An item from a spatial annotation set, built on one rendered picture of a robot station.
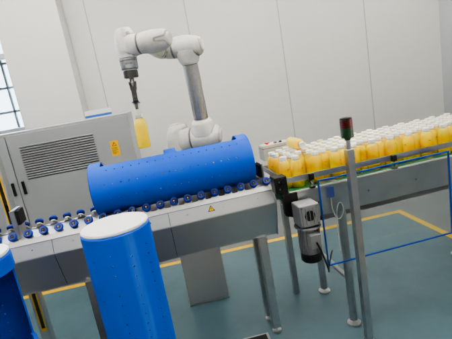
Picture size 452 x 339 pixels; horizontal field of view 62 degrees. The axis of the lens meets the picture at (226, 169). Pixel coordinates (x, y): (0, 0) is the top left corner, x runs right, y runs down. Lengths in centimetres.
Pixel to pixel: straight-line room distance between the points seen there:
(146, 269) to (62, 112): 331
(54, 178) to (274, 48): 304
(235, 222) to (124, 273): 78
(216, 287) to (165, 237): 93
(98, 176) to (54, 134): 174
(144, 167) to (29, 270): 78
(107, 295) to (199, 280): 131
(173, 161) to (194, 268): 106
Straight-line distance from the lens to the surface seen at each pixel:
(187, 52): 249
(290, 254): 275
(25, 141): 381
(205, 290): 291
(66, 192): 379
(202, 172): 200
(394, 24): 581
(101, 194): 202
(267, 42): 508
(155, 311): 170
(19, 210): 225
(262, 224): 220
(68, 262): 218
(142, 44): 199
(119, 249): 155
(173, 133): 266
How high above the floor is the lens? 150
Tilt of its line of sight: 12 degrees down
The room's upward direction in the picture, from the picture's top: 10 degrees counter-clockwise
